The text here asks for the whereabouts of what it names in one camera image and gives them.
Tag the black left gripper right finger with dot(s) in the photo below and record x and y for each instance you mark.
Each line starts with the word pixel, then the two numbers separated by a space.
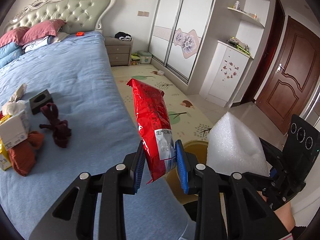
pixel 229 207

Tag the white corner shelf cabinet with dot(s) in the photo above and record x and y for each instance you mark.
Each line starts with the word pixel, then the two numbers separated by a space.
pixel 236 27

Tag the white tissue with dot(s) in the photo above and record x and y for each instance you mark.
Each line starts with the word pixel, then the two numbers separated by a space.
pixel 12 108

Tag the person's right hand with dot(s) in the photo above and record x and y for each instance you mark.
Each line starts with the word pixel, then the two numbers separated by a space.
pixel 285 215

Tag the white foam block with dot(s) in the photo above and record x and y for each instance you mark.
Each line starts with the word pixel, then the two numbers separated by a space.
pixel 233 147

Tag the grey nightstand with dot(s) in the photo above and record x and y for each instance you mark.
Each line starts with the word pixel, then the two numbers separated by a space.
pixel 119 52

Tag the rust brown sock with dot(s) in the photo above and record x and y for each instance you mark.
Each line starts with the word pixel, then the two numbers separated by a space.
pixel 22 156

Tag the pink pillow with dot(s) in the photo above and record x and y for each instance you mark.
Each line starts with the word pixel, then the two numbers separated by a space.
pixel 42 29
pixel 14 35

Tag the green storage box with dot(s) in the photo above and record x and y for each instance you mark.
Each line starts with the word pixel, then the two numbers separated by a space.
pixel 145 57

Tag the green tufted headboard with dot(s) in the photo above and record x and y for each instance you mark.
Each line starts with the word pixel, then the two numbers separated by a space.
pixel 79 15

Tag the wall light switch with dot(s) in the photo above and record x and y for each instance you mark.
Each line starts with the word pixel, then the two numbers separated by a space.
pixel 143 13

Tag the white tissue box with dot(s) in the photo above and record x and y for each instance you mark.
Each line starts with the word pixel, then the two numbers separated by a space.
pixel 15 130

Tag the blue bed blanket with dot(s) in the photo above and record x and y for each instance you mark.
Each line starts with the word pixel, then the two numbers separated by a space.
pixel 77 74

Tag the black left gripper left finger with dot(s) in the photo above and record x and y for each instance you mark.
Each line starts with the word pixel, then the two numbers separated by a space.
pixel 89 198

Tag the white blue folded quilt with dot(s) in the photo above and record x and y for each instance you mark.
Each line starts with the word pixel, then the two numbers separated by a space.
pixel 36 44

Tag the dark maroon sock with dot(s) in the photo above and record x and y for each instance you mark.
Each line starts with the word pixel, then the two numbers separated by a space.
pixel 60 129

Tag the black clothing on nightstand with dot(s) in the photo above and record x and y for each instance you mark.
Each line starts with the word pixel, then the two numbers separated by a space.
pixel 123 36

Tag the pink pillow right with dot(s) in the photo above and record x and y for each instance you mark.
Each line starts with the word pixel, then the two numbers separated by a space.
pixel 42 29

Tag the pink pillow left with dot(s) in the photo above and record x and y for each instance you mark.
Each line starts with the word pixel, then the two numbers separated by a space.
pixel 14 35

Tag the red snack bag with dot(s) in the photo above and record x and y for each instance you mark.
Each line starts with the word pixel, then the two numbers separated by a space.
pixel 154 128

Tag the white sliding wardrobe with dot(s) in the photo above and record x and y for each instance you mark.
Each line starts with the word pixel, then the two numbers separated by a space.
pixel 177 32

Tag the yellow package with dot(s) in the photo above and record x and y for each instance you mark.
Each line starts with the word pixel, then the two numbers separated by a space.
pixel 5 161

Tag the black foam square with hole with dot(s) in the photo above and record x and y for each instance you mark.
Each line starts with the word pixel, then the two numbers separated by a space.
pixel 39 101

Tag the dark brown wooden door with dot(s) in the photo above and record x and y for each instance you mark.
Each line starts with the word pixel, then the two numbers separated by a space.
pixel 293 77

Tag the small orange object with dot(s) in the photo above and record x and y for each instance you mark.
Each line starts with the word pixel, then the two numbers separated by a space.
pixel 80 33

